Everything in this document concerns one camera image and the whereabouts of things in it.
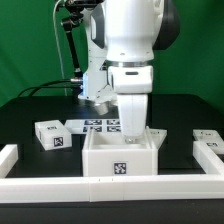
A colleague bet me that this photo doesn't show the white cabinet body box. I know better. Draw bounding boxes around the white cabinet body box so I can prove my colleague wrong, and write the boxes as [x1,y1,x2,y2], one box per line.
[82,128,158,177]

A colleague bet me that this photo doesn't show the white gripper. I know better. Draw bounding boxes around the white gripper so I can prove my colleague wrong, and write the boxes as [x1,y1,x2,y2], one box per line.
[108,66,153,138]

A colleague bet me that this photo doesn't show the white right fence piece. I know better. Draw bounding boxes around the white right fence piece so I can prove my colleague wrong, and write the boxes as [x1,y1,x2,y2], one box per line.
[193,141,224,176]

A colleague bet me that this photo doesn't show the white left fence piece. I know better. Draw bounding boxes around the white left fence piece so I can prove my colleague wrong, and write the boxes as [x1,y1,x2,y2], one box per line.
[0,144,18,178]

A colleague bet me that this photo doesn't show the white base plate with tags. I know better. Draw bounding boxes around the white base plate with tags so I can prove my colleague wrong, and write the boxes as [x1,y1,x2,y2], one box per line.
[65,119,121,134]

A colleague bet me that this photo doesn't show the white fence piece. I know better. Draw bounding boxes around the white fence piece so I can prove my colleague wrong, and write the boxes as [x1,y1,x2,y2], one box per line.
[193,141,224,176]
[0,144,18,178]

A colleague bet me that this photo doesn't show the black cables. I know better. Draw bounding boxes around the black cables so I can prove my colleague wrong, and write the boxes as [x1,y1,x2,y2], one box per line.
[17,77,84,98]

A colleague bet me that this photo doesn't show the grey hanging cable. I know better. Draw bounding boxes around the grey hanging cable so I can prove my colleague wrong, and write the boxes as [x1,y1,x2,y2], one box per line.
[52,0,68,97]

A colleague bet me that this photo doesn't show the white cabinet top block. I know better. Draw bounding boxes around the white cabinet top block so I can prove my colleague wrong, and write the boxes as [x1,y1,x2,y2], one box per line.
[35,120,72,151]

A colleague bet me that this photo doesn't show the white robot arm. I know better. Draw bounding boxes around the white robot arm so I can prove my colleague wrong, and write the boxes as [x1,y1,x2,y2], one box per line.
[79,0,180,139]

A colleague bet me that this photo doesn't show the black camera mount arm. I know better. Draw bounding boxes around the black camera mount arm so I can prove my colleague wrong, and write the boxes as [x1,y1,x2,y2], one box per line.
[56,0,104,78]

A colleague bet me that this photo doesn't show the white cabinet door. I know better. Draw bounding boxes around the white cabinet door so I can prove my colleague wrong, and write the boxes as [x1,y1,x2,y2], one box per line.
[148,129,167,149]
[193,129,224,154]

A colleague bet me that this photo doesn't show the white front fence rail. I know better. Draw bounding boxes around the white front fence rail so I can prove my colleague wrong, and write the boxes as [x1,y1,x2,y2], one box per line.
[0,175,224,203]

